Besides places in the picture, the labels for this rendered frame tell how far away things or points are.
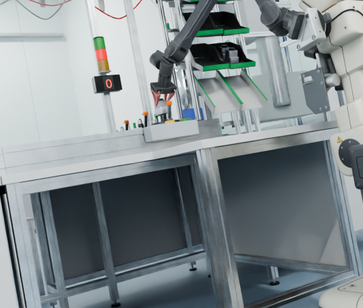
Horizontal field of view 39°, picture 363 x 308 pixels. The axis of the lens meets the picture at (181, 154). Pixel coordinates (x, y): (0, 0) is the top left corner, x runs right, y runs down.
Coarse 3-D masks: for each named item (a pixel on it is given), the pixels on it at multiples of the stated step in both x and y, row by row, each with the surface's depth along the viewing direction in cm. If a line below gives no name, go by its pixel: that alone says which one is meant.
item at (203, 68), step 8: (192, 48) 253; (200, 48) 254; (208, 48) 250; (192, 56) 237; (200, 56) 256; (208, 56) 252; (216, 56) 243; (192, 64) 239; (200, 64) 241; (208, 64) 241; (216, 64) 240; (224, 64) 231
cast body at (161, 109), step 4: (160, 100) 223; (164, 100) 223; (160, 104) 222; (164, 104) 223; (156, 108) 224; (160, 108) 221; (164, 108) 222; (156, 112) 224; (160, 112) 221; (164, 112) 221
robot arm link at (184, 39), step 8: (200, 0) 209; (208, 0) 206; (216, 0) 208; (200, 8) 207; (208, 8) 207; (192, 16) 209; (200, 16) 208; (192, 24) 208; (200, 24) 210; (184, 32) 210; (192, 32) 209; (176, 40) 211; (184, 40) 209; (192, 40) 212; (176, 48) 209; (184, 48) 214; (176, 56) 212; (184, 56) 214
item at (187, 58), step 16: (160, 0) 254; (176, 0) 238; (160, 16) 254; (176, 80) 252; (192, 80) 237; (176, 96) 251; (192, 96) 237; (256, 112) 252; (240, 128) 267; (256, 128) 252
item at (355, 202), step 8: (344, 176) 334; (352, 176) 337; (352, 184) 336; (352, 192) 336; (360, 192) 339; (352, 200) 335; (360, 200) 338; (352, 208) 334; (360, 208) 337; (352, 216) 333; (360, 216) 337; (360, 224) 336; (360, 232) 336; (272, 272) 300
